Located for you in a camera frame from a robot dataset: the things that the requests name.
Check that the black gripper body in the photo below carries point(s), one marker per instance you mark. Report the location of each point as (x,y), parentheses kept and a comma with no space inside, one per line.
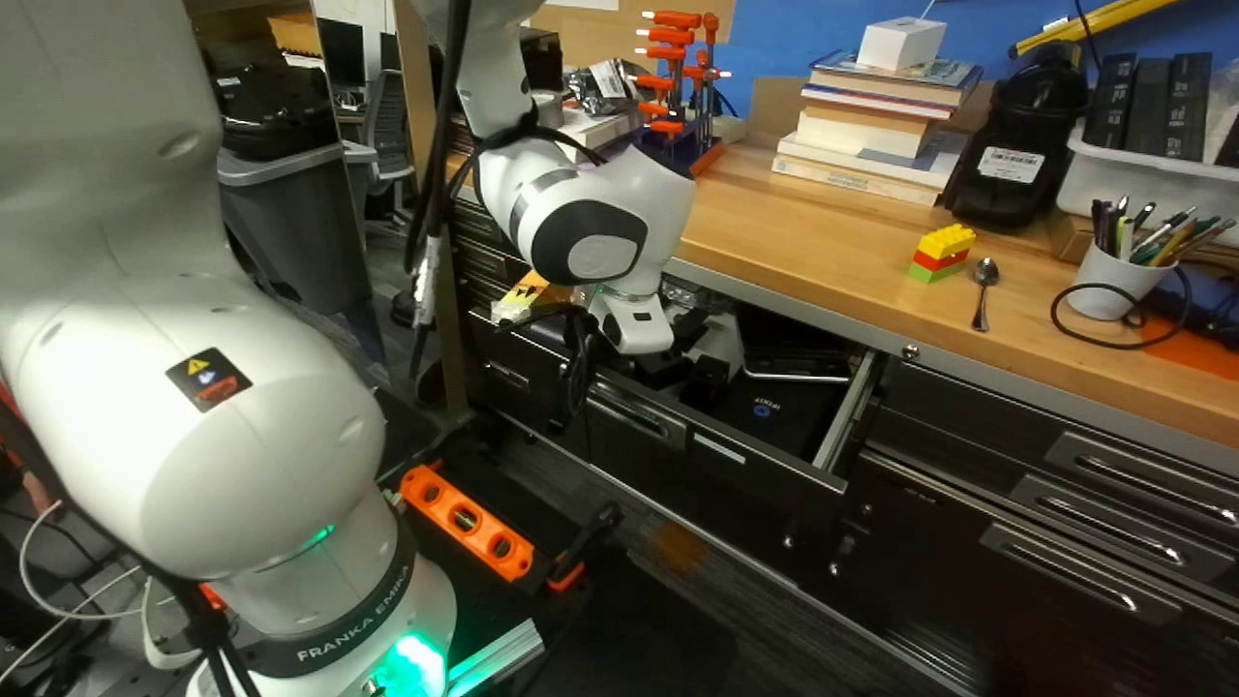
(582,344)

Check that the grey metal drawer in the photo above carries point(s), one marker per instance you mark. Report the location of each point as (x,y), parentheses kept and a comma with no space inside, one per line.
(646,429)

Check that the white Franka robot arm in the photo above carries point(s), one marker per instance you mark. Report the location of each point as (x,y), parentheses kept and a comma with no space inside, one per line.
(158,429)

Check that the black drawer cabinet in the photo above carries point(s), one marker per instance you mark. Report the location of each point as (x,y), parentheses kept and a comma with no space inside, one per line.
(1031,583)

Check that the black tool case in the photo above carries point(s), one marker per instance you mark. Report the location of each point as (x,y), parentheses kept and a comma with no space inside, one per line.
(542,516)

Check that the black orange clamp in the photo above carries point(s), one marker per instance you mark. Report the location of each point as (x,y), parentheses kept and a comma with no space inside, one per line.
(588,527)

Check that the orange spirit level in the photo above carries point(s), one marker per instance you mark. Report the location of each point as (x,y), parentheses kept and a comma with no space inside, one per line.
(467,520)

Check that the black box with blue logo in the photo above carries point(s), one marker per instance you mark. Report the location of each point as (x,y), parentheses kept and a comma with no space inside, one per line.
(769,412)

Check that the crumpled silver bag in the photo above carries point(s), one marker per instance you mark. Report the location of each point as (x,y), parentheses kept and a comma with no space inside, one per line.
(608,87)

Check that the orange hex keys blue stand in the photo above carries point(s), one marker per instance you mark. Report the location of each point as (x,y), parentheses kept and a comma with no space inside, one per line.
(683,81)

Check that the grey trash bin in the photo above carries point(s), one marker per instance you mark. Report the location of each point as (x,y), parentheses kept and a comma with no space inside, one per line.
(302,227)

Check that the brown cork panel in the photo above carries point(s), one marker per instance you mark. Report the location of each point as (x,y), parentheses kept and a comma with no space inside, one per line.
(606,34)

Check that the thick white book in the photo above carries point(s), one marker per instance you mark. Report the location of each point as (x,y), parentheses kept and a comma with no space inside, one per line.
(866,138)

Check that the yellow red green lego stack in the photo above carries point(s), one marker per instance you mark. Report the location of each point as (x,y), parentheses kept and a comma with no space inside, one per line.
(942,254)

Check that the red edged book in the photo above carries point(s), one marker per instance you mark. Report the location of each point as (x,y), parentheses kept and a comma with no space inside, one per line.
(875,101)

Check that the blue backboard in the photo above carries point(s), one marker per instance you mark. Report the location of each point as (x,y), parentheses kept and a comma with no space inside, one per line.
(828,34)

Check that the silver spoon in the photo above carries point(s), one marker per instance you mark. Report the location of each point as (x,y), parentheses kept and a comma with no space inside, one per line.
(990,273)

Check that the dark cover book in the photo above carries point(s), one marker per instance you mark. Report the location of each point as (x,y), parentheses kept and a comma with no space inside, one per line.
(902,81)

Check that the small white box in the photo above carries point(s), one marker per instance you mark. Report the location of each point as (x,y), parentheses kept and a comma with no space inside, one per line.
(900,45)

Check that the white pen cup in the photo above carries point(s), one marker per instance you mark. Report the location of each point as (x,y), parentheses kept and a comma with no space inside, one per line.
(1109,283)

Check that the black marker pen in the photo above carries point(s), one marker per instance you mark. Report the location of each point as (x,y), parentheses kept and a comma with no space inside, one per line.
(1102,223)

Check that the grey pen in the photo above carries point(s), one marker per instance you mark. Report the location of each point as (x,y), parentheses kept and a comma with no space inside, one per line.
(1142,219)

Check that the upright black box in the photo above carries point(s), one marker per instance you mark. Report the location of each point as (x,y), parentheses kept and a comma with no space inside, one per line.
(1190,101)
(1109,101)
(1150,101)

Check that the white storage bin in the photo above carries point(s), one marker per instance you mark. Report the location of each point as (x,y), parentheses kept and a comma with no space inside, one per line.
(1146,175)

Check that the yellow level bar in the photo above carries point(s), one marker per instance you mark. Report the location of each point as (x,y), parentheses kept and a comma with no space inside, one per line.
(1099,21)

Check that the blue flat item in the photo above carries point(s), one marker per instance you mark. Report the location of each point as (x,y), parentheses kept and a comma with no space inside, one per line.
(1204,308)

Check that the aluminium base plate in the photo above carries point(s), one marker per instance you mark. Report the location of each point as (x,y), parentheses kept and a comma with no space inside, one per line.
(496,662)

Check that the wooden upright post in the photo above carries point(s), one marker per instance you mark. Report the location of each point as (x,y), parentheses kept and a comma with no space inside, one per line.
(411,81)

